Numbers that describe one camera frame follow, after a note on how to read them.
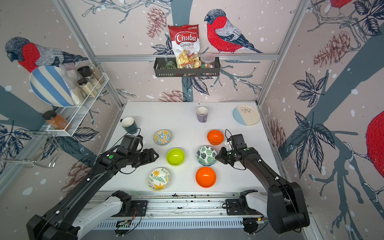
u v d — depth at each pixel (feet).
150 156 2.25
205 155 2.95
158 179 2.69
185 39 2.61
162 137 3.28
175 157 2.95
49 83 2.18
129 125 3.11
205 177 2.67
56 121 2.02
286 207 1.31
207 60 2.68
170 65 3.03
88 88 2.53
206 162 2.86
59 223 1.25
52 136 1.95
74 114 2.44
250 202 2.03
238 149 2.21
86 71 2.61
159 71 2.90
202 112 3.60
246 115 3.74
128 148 1.91
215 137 3.21
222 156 2.44
